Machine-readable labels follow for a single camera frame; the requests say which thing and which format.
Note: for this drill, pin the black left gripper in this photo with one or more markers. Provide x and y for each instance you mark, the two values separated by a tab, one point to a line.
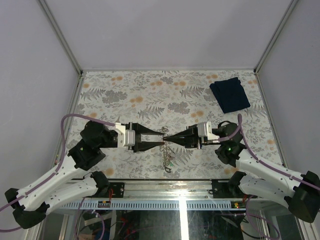
143	146

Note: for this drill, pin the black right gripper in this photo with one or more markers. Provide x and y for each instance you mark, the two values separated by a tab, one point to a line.
189	137

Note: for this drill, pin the large metal keyring disc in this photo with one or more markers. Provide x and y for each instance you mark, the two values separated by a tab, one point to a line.
167	152

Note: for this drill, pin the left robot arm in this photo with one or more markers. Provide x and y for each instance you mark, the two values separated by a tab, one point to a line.
70	179

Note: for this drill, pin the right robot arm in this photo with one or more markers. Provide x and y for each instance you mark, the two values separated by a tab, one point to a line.
296	191

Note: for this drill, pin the dark blue folded cloth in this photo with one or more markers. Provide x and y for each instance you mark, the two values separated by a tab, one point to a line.
230	95

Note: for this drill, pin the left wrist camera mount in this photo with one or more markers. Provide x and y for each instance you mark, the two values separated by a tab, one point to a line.
121	130

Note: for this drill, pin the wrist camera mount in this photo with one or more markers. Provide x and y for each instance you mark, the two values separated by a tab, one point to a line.
121	130
204	131

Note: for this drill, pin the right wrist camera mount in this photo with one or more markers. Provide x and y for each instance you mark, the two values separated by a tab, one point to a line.
204	131

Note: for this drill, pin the metal base rail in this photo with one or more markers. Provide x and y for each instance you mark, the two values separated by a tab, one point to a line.
173	189

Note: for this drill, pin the white slotted cable duct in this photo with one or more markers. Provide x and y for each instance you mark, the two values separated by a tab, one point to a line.
120	204

